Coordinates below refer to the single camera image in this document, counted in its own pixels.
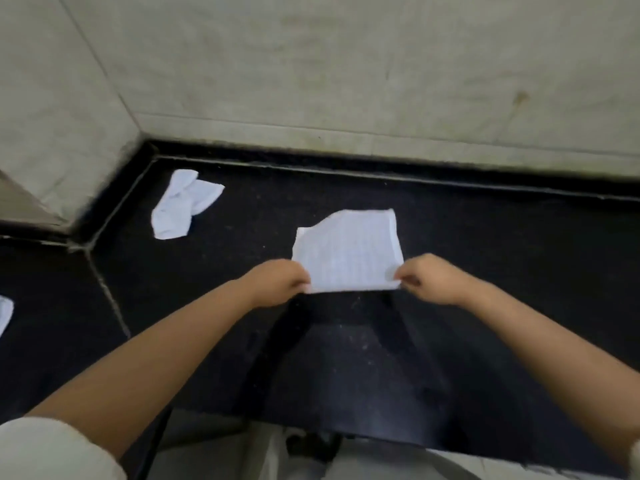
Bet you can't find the person's right hand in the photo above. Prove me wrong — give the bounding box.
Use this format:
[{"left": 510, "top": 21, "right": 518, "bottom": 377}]
[{"left": 393, "top": 253, "right": 473, "bottom": 307}]

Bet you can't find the person's left hand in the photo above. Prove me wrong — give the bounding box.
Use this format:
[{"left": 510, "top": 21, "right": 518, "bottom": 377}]
[{"left": 241, "top": 259, "right": 312, "bottom": 309}]

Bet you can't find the white checked cloth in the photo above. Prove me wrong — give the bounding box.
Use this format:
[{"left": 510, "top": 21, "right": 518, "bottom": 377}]
[{"left": 291, "top": 209, "right": 405, "bottom": 294}]

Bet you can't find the person's left forearm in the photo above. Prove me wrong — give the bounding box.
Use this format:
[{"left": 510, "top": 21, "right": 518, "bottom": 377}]
[{"left": 22, "top": 275, "right": 258, "bottom": 460}]

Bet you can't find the person's right forearm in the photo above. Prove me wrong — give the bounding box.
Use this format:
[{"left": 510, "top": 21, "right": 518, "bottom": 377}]
[{"left": 460, "top": 280, "right": 640, "bottom": 468}]

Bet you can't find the crumpled white cloth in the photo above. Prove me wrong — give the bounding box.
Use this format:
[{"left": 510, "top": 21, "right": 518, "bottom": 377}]
[{"left": 151, "top": 169, "right": 225, "bottom": 240}]

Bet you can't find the small white cloth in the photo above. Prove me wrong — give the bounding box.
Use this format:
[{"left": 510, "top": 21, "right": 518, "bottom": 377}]
[{"left": 0, "top": 296, "right": 15, "bottom": 338}]

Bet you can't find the person's white sleeve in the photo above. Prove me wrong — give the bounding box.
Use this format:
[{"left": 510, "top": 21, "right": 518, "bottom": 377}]
[{"left": 0, "top": 417, "right": 128, "bottom": 480}]

